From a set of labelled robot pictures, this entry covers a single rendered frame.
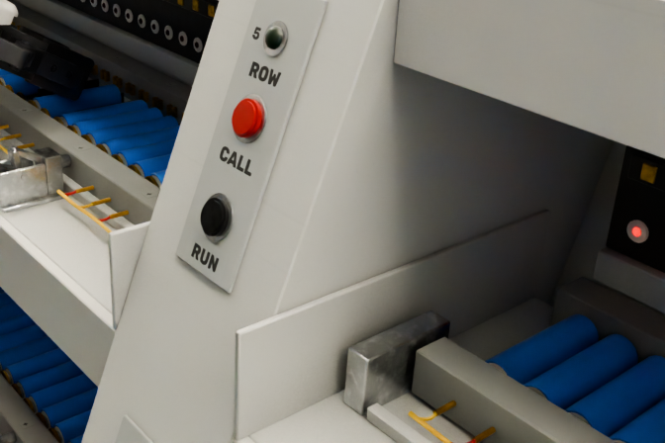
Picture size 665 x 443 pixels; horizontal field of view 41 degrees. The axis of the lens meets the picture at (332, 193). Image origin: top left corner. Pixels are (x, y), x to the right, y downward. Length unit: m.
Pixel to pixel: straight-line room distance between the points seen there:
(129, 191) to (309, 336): 0.19
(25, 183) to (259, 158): 0.23
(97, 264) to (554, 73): 0.28
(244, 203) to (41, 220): 0.20
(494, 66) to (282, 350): 0.14
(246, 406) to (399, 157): 0.11
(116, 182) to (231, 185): 0.16
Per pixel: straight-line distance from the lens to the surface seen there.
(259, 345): 0.35
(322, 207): 0.34
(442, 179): 0.39
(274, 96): 0.36
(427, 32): 0.33
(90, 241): 0.51
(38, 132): 0.61
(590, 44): 0.29
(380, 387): 0.38
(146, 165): 0.56
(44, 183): 0.56
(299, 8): 0.36
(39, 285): 0.51
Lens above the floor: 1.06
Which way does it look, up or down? 10 degrees down
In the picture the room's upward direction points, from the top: 19 degrees clockwise
